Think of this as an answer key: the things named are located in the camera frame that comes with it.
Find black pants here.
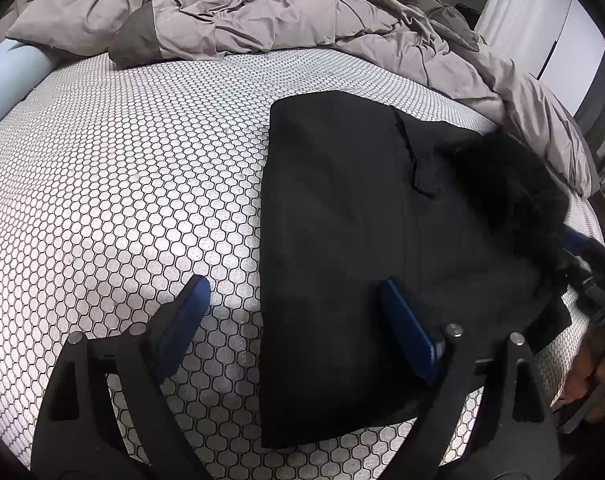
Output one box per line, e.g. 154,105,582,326
259,91,570,448

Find person's right hand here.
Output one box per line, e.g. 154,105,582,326
561,326,605,422

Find white honeycomb mattress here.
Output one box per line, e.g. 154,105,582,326
0,44,605,470

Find white wardrobe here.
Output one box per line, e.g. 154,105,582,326
476,0,605,114

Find light blue bolster pillow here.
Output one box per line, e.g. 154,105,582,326
0,39,57,121

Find grey rumpled duvet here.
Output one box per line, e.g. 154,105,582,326
7,0,598,196

